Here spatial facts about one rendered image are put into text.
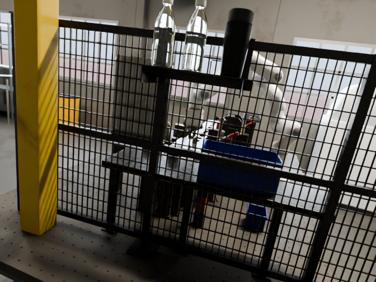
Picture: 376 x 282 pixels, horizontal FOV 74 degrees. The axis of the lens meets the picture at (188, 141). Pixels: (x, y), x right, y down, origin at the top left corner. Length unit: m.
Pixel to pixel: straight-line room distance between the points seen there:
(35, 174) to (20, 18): 0.55
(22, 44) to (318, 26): 4.06
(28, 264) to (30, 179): 0.30
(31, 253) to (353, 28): 4.47
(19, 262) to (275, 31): 4.20
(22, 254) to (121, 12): 4.73
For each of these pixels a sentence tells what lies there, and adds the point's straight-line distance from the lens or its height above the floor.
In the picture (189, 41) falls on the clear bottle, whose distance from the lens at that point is 0.78.
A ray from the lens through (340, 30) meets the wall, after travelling 4.57.
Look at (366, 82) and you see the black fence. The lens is 0.91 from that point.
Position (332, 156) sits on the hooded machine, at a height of 0.67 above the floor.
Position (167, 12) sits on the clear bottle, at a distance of 0.82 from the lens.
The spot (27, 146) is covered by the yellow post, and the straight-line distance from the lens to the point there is 1.12.
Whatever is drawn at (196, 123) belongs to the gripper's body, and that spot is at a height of 1.16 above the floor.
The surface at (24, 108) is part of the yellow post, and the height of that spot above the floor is 1.22.
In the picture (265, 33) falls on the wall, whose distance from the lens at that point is 4.50.
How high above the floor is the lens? 1.42
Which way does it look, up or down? 15 degrees down
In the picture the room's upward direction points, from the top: 8 degrees clockwise
